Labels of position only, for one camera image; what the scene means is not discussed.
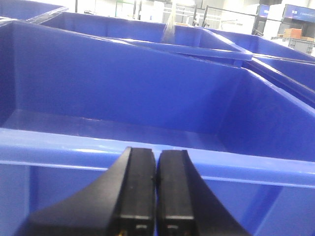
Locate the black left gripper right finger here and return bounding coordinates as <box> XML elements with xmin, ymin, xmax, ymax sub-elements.
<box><xmin>157</xmin><ymin>150</ymin><xmax>249</xmax><ymax>236</ymax></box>

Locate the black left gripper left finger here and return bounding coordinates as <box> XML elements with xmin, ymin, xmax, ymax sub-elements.
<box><xmin>15</xmin><ymin>147</ymin><xmax>156</xmax><ymax>236</ymax></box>

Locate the blue plastic bin left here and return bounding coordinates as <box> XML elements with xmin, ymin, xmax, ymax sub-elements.
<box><xmin>0</xmin><ymin>21</ymin><xmax>315</xmax><ymax>236</ymax></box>

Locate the blue bin rear middle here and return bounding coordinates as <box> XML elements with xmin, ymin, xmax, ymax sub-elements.
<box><xmin>38</xmin><ymin>11</ymin><xmax>253</xmax><ymax>67</ymax></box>

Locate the blue bin far right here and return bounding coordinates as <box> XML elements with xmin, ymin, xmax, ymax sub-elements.
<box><xmin>209</xmin><ymin>29</ymin><xmax>315</xmax><ymax>107</ymax></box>

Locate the grey crate background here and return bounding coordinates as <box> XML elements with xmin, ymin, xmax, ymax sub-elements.
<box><xmin>283</xmin><ymin>38</ymin><xmax>315</xmax><ymax>55</ymax></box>

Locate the orange cardboard box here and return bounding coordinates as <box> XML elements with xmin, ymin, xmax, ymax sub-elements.
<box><xmin>283</xmin><ymin>28</ymin><xmax>302</xmax><ymax>39</ymax></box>

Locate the blue bin far left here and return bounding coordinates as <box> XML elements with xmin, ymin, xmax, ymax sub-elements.
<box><xmin>0</xmin><ymin>0</ymin><xmax>68</xmax><ymax>20</ymax></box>

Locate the blue wall screen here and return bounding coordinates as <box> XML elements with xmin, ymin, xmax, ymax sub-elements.
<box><xmin>283</xmin><ymin>4</ymin><xmax>315</xmax><ymax>23</ymax></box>

